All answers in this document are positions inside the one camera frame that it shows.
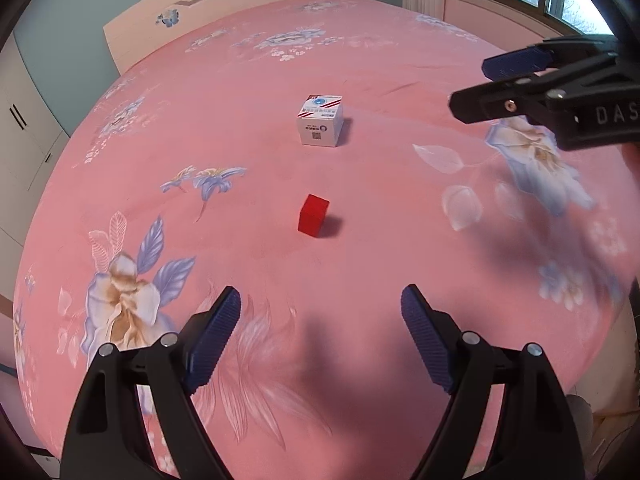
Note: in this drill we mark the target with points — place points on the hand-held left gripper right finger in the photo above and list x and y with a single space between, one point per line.
425 340

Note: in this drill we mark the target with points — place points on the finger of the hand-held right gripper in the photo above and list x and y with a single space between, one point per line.
495 105
515 64

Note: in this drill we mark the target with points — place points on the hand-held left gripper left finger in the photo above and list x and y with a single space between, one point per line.
215 340

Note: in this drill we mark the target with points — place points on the red cube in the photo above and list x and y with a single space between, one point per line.
312 216

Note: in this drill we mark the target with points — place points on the small white printed box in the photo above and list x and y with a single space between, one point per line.
320 122

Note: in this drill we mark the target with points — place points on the white wardrobe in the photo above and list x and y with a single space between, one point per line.
25 150

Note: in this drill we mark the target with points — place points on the cream wooden headboard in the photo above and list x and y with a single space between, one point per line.
225 5

